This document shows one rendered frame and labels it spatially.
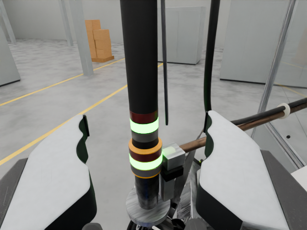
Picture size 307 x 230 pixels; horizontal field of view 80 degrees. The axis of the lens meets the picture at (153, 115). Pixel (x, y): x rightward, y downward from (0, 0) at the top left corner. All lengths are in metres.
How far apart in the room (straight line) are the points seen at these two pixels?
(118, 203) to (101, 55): 7.00
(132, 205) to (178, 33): 7.26
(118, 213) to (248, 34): 4.94
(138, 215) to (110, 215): 1.80
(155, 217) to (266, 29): 5.46
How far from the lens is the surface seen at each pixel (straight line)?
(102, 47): 8.36
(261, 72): 5.78
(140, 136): 0.21
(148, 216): 0.31
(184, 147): 0.28
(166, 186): 0.29
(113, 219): 2.07
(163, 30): 0.18
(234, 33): 5.60
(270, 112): 0.41
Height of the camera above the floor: 1.72
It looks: 28 degrees down
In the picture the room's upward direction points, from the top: 1 degrees counter-clockwise
